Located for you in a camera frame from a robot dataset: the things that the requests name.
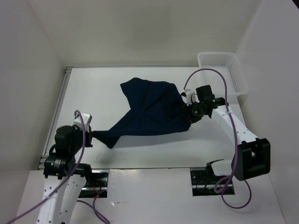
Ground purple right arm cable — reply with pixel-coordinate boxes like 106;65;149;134
183;69;252;209

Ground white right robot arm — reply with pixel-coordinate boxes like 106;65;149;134
181;85;271;181

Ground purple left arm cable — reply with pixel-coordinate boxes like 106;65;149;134
0;109;110;224

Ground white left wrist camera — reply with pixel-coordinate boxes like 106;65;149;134
73;111;93;132

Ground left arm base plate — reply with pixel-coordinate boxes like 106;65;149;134
79;169;109;198

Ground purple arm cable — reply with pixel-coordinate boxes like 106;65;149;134
0;109;110;224
183;69;252;209

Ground white plastic laundry basket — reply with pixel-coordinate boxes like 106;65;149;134
197;52;249;97

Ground navy blue shorts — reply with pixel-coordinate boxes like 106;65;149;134
92;77;191;149

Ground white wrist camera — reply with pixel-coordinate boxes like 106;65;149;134
181;89;197;105
73;111;93;132

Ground aluminium table edge rail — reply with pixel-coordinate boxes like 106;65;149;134
37;67;73;170

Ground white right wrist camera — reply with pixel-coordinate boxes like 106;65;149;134
181;89;197;105

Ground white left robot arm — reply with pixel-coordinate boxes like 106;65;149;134
36;125;93;224

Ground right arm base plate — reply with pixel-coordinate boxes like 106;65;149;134
190;167;223;196

